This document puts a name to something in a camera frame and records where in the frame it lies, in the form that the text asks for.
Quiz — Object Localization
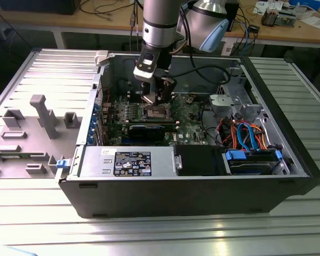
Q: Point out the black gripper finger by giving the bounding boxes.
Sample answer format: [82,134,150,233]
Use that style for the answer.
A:
[163,77,177,103]
[154,76,165,107]

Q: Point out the CPU socket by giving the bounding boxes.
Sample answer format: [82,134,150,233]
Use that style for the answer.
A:
[141,102,174,120]

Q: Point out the black RAM slot bank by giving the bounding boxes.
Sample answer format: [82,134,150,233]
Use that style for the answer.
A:
[127,90,177,104]

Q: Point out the blue expansion slot clips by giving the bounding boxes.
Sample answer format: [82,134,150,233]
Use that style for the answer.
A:
[86,102,101,146]

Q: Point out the green motherboard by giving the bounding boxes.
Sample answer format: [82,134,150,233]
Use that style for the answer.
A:
[101,92,211,146]

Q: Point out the black graphics card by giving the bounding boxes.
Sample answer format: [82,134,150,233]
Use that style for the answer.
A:
[106,120,177,143]

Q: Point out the white QR code tag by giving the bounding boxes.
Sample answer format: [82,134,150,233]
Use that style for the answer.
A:
[223,39,234,55]

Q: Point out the white plastic case latch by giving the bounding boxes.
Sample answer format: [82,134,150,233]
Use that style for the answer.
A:
[94,50,109,67]

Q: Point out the black power supply label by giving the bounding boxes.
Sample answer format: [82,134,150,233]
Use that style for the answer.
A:
[114,151,152,177]

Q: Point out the tall black box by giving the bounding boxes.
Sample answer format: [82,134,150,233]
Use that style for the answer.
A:
[225,0,241,33]

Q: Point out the silver drive cage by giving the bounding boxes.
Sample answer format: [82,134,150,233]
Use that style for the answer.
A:
[210,66,293,175]

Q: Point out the wooden workbench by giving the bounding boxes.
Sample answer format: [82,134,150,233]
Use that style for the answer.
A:
[0,0,320,49]

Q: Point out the silver power supply unit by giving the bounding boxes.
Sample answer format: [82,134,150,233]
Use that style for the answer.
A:
[78,146,175,178]

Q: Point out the black PC case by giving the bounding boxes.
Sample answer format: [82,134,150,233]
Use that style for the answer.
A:
[54,49,320,220]

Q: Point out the white printed cards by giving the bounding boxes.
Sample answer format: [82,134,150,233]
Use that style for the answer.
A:
[253,0,270,14]

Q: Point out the copper coil component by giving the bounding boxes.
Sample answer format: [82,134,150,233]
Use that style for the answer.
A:
[261,7,277,27]

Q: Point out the hard disk in blue carrier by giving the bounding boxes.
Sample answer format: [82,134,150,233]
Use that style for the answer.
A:
[223,149,283,175]

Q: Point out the grey electronic device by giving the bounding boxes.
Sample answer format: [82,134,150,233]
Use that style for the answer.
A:
[276,7,297,27]

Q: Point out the grey parts rack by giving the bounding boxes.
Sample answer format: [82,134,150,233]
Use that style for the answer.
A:
[0,94,83,179]

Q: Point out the blue cardboard box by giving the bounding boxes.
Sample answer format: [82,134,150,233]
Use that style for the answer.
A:
[287,0,320,12]

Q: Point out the white paper sheets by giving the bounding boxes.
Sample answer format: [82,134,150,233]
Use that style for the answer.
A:
[300,14,320,29]

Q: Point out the white camera with black mount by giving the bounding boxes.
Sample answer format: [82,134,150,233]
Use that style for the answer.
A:
[132,52,161,80]

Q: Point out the black cable loop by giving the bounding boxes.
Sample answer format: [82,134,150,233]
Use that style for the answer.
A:
[199,99,223,146]

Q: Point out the black camera cable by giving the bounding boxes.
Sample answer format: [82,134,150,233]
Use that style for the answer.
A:
[177,5,231,86]

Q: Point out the hanging grey USB cable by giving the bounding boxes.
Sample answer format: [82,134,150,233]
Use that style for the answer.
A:
[129,0,141,51]

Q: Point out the red data wire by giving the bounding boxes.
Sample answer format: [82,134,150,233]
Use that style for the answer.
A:
[215,118,231,147]

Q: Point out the blue hanging cable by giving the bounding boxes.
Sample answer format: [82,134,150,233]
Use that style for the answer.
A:
[239,21,257,51]

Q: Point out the blue data wire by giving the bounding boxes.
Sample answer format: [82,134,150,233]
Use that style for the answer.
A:
[236,124,259,152]

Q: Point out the orange power wire bundle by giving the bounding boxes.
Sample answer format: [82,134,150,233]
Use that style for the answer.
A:
[229,121,269,150]

